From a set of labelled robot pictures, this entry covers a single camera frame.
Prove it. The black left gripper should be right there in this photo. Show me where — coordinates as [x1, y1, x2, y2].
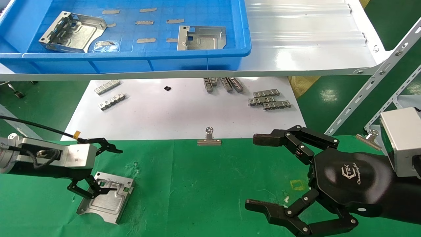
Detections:
[7, 137, 123, 200]

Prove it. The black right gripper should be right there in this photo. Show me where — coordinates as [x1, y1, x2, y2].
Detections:
[245, 125, 399, 237]

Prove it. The bent sheet metal part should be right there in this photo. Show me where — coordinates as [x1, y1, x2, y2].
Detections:
[39, 11, 108, 54]
[76, 171, 136, 225]

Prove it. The yellow woven bag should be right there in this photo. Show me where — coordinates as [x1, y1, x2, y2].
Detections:
[288, 77, 321, 99]

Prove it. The green table cloth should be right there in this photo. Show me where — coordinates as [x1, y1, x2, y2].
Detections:
[0, 135, 421, 237]

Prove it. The white paper sheet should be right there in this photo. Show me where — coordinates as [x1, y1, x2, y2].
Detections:
[61, 78, 310, 142]

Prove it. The black caster wheel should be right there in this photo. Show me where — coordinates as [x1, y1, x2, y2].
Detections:
[7, 84, 25, 99]

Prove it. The blue plastic bin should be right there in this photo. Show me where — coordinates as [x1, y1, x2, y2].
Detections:
[0, 0, 252, 75]

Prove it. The small clear plastic bag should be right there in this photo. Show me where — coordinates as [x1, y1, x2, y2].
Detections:
[93, 41, 120, 53]

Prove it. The white slotted angle bar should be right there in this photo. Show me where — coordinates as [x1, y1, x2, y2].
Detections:
[323, 18, 421, 137]
[363, 65, 421, 132]

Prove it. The white metal shelf board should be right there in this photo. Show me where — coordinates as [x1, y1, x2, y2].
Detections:
[0, 0, 392, 82]

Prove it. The flat sheet metal part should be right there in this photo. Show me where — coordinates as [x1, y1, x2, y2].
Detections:
[177, 26, 227, 52]

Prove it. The black cable with yellow tag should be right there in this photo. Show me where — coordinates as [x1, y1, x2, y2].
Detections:
[0, 115, 82, 139]

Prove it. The grey metal frame leg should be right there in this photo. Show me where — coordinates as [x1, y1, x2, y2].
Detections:
[0, 105, 44, 142]

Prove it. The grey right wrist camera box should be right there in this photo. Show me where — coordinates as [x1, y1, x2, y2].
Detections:
[380, 107, 421, 179]

